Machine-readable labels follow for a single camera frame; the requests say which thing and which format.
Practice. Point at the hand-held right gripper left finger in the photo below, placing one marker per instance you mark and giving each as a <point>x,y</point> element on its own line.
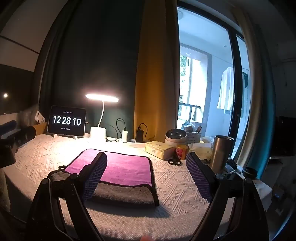
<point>96,172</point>

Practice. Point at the white desk lamp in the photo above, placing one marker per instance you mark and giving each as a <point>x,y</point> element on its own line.
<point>99,115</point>

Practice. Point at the steel tumbler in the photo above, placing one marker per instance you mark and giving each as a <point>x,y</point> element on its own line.
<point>220,151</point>

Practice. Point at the white power adapter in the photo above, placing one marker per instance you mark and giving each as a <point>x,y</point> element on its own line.
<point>124,135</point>

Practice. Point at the black camera lens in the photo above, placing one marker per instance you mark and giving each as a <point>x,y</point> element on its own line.
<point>251,172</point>

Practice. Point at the tablet with clock display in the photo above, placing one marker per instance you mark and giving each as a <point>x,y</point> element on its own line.
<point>67,121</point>

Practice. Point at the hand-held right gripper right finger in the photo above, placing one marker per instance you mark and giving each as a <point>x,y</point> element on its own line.
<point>198,172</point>

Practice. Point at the yellow tissue pack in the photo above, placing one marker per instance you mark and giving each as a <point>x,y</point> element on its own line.
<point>159,149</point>

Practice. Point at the white hanging shirt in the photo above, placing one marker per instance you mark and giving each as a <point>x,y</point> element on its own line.
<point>225,89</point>

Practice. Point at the yellow curtain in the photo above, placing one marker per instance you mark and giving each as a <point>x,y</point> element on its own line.
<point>155,69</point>

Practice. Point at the purple and grey towel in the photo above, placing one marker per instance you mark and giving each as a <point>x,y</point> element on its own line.
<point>124,169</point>

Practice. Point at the yellow jar with red label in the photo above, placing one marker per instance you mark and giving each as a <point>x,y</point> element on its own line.
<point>181,151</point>

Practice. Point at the white slotted basket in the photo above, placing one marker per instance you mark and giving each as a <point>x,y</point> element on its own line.
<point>193,136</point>

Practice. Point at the white textured table cover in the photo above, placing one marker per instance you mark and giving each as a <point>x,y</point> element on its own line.
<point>173,185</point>

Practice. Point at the black power adapter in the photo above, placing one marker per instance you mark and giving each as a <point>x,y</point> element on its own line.
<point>139,135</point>

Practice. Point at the teal curtain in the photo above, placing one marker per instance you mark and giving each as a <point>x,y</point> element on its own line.
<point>266,104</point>

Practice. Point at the dark green curtain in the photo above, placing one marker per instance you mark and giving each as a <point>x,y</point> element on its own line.
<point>92,58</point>

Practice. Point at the black scissors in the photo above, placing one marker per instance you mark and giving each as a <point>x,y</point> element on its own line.
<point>174,161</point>

